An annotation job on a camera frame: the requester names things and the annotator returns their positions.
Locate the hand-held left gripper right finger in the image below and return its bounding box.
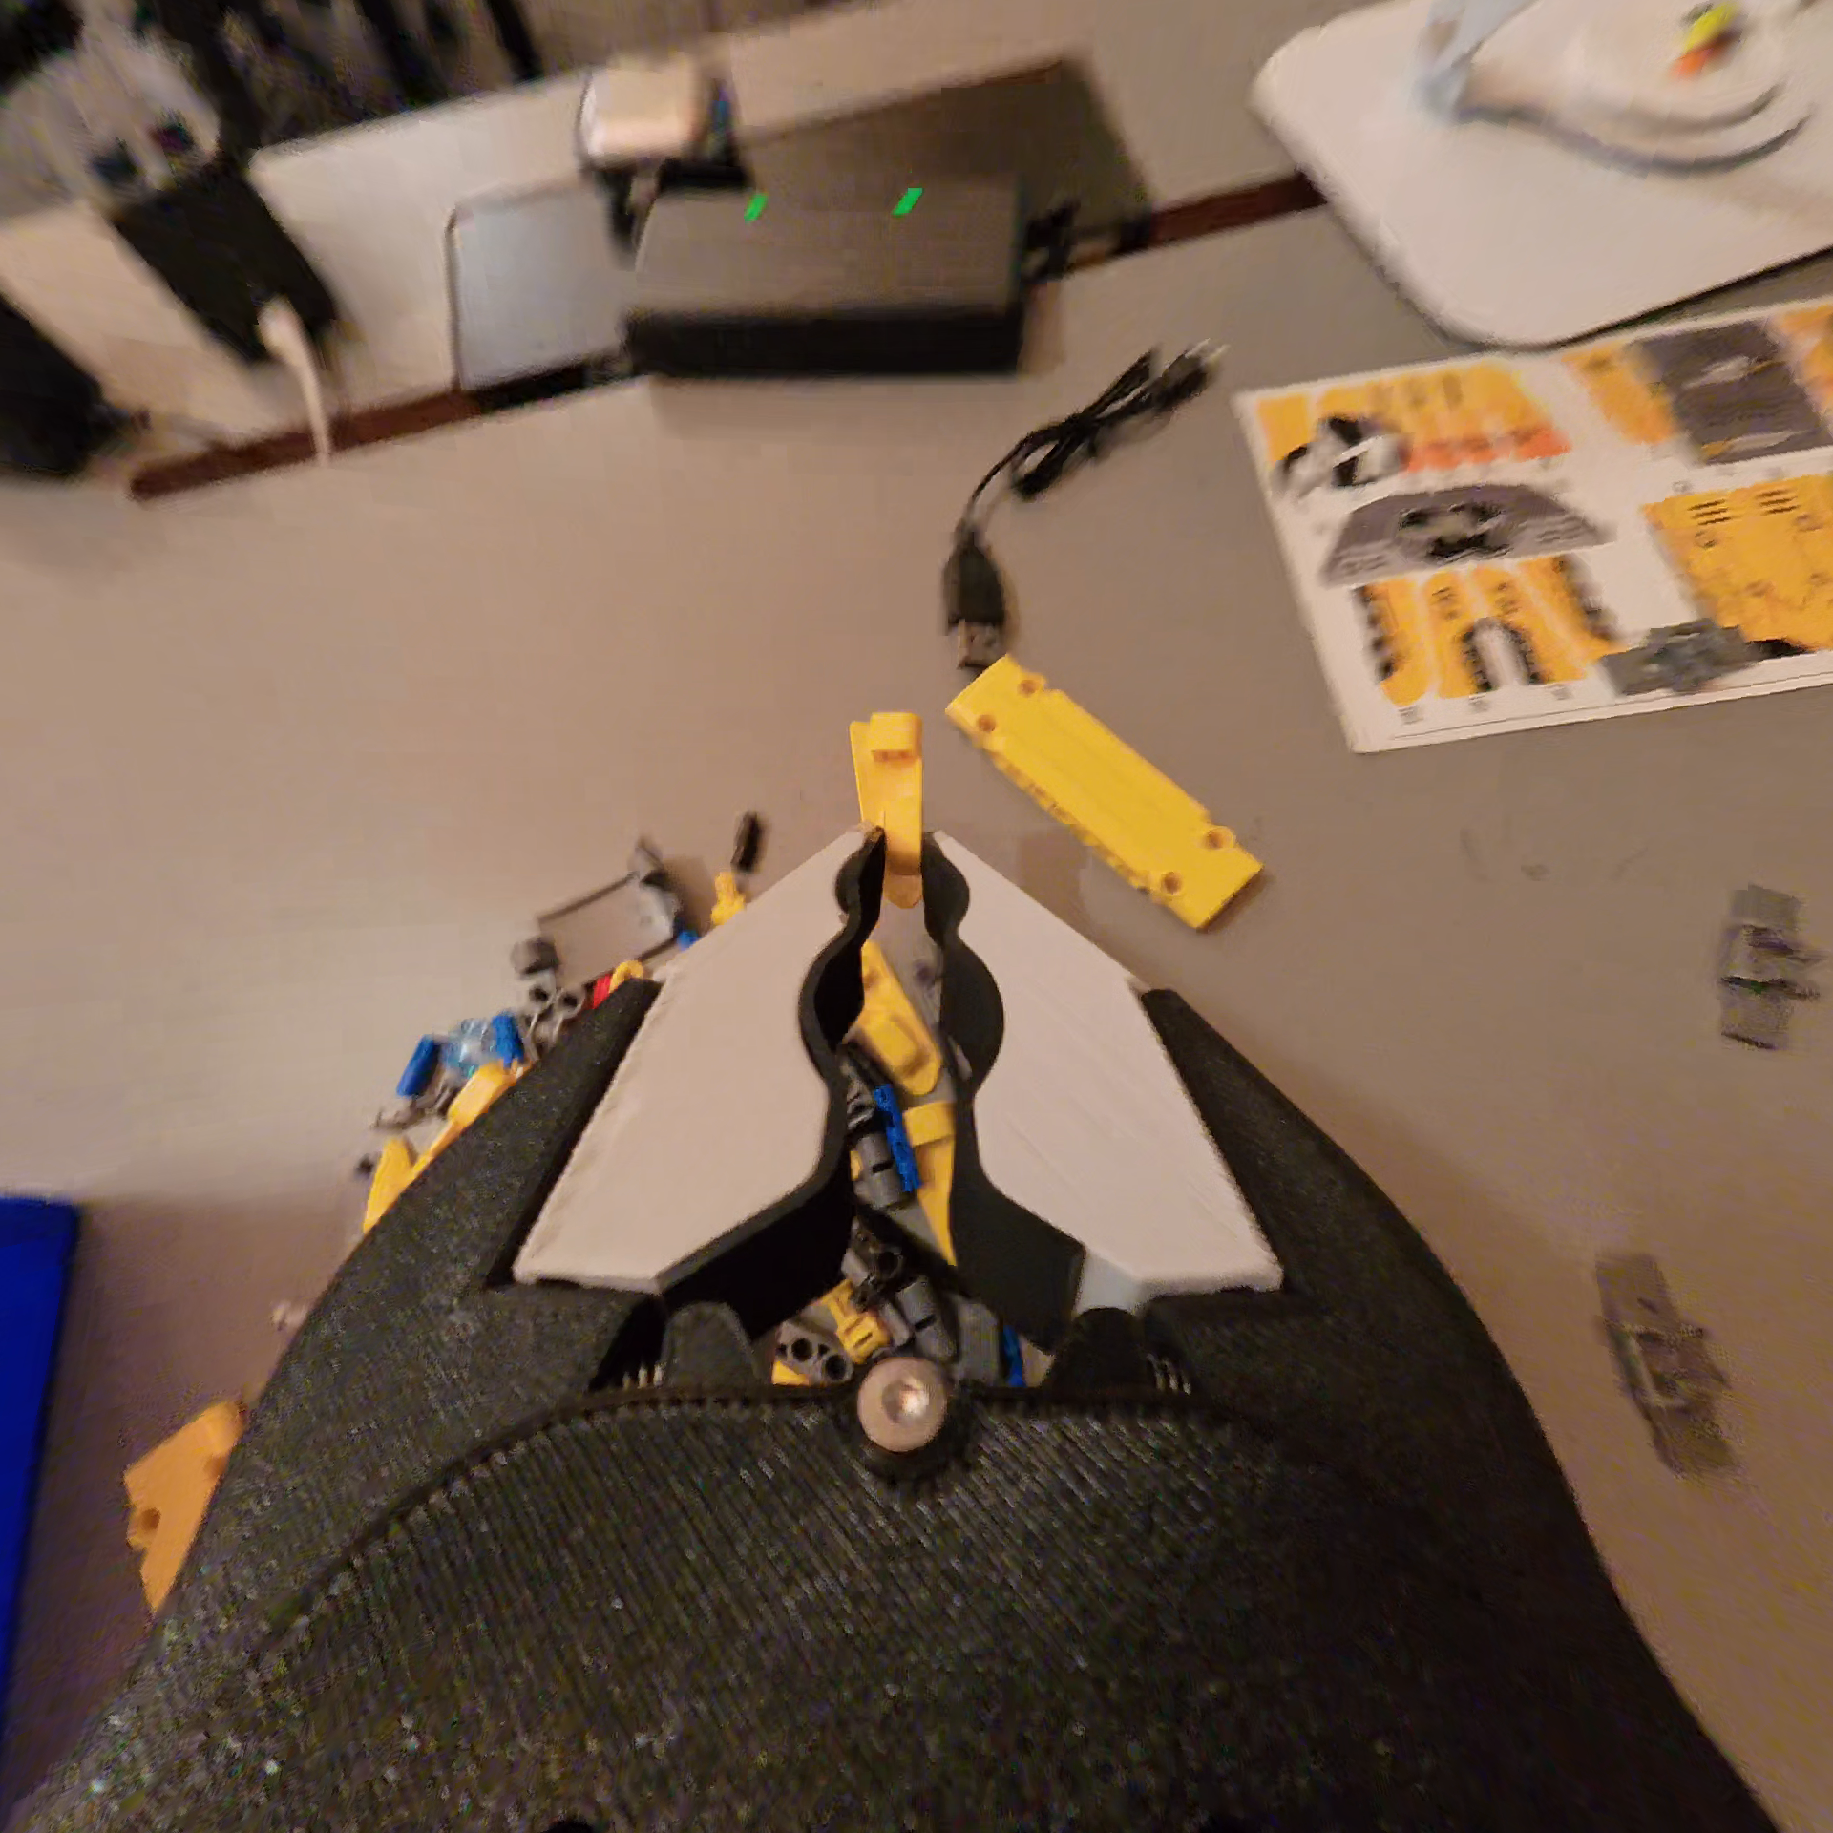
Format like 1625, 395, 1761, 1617
921, 829, 1284, 1344

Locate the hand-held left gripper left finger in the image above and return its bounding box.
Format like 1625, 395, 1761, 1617
511, 826, 888, 1326

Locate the pile of toy brick pieces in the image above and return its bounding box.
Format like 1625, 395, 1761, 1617
359, 812, 1037, 1394

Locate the small yellow toy brick piece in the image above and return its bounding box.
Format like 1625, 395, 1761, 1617
849, 713, 929, 907

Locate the long yellow toy panel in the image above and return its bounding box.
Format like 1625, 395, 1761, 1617
947, 654, 1265, 934

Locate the grey toy brick piece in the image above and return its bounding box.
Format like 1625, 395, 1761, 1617
1715, 885, 1826, 1052
1603, 621, 1773, 701
1596, 1255, 1739, 1477

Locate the yellow toy panel piece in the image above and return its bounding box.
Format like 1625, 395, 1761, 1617
123, 1400, 247, 1614

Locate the yellow printed instruction sheet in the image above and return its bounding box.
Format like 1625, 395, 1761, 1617
1237, 299, 1833, 756

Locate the blue plastic bin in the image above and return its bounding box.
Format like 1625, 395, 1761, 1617
0, 1194, 85, 1710

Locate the grey laptop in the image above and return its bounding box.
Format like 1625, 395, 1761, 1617
449, 187, 651, 395

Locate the black power box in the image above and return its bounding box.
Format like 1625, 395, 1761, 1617
625, 179, 1037, 383

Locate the black charger block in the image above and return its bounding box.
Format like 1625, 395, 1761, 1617
112, 154, 342, 370

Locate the white tray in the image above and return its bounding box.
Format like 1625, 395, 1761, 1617
1251, 0, 1833, 350

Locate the silver device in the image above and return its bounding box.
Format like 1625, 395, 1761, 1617
579, 58, 721, 166

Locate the clear plastic bag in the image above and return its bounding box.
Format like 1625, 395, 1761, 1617
1415, 0, 1816, 171

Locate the black usb cable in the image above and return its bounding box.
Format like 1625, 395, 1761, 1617
936, 341, 1230, 673

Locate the white cable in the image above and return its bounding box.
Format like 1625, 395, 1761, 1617
260, 299, 340, 463

